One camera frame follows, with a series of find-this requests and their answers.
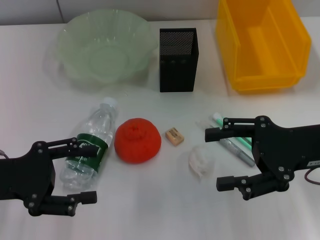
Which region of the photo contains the grey marker pen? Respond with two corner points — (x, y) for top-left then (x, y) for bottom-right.
(205, 123), (257, 168)

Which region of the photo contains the white paper ball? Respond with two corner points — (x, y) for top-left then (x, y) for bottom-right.
(187, 144), (216, 180)

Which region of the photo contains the black mesh pen holder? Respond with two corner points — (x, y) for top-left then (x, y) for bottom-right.
(159, 27), (201, 93)

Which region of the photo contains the red-orange knitted orange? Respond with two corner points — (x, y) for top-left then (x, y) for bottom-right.
(114, 118), (163, 164)

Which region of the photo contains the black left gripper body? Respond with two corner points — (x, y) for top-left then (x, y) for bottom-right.
(0, 141), (56, 210)

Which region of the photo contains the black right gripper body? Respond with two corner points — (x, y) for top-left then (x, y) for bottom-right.
(251, 115), (320, 181)

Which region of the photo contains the yellow plastic bin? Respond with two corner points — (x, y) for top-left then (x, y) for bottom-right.
(215, 0), (313, 95)

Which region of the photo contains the pale green glass fruit bowl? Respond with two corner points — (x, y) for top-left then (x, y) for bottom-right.
(44, 8), (156, 87)

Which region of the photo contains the small tan wooden block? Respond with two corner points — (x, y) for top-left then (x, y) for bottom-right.
(165, 127), (185, 147)

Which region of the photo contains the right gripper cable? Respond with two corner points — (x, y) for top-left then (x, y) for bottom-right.
(303, 167), (320, 186)

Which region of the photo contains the clear green-label water bottle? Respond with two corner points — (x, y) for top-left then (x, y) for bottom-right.
(59, 96), (120, 192)

